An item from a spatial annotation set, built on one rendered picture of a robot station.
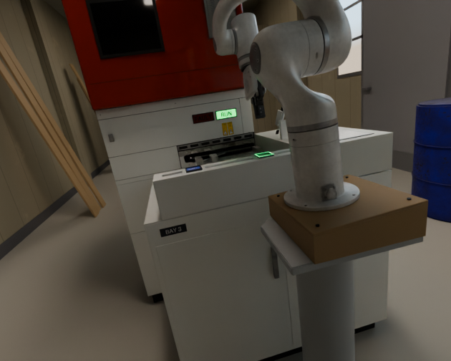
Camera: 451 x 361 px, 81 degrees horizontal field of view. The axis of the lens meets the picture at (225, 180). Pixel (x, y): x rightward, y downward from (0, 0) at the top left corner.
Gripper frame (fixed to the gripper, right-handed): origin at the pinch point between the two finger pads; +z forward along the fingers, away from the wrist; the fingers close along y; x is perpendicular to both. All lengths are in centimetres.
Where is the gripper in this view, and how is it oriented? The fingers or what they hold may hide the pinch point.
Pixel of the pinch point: (259, 112)
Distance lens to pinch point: 94.9
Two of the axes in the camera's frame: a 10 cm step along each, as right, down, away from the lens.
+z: 1.9, 9.8, 0.9
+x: 9.7, -2.0, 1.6
